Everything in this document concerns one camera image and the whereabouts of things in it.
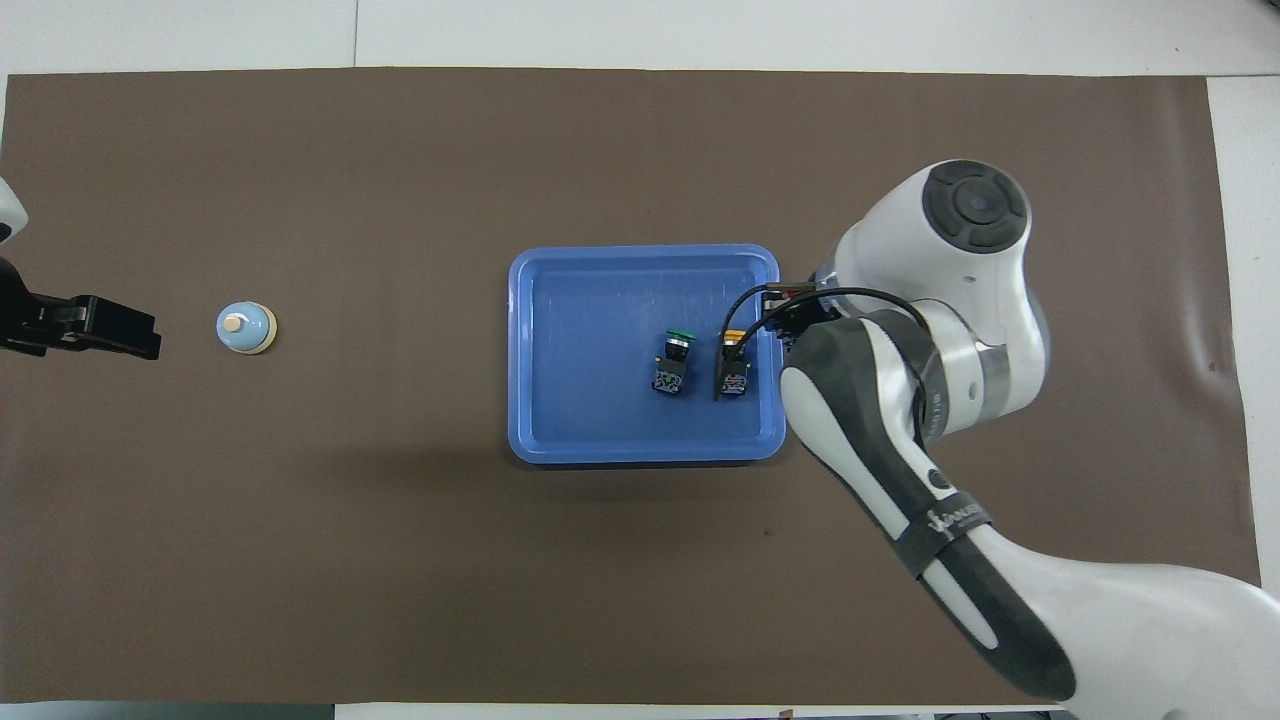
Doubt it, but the blue plastic tray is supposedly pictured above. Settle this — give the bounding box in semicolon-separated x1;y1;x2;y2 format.
506;244;787;466

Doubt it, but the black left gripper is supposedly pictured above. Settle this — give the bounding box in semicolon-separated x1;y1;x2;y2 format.
0;258;162;361

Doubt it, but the green push button switch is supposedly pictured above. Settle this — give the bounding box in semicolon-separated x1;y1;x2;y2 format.
651;327;697;397

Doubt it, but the yellow push button switch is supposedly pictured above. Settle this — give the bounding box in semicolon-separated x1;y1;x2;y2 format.
717;330;754;398

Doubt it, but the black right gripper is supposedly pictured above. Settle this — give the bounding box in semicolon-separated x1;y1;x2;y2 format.
765;283;836;351

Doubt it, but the brown table mat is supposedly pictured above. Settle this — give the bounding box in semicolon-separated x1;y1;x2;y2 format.
0;66;1263;706

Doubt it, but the light blue service bell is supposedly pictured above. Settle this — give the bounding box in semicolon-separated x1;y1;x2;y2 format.
216;300;278;356

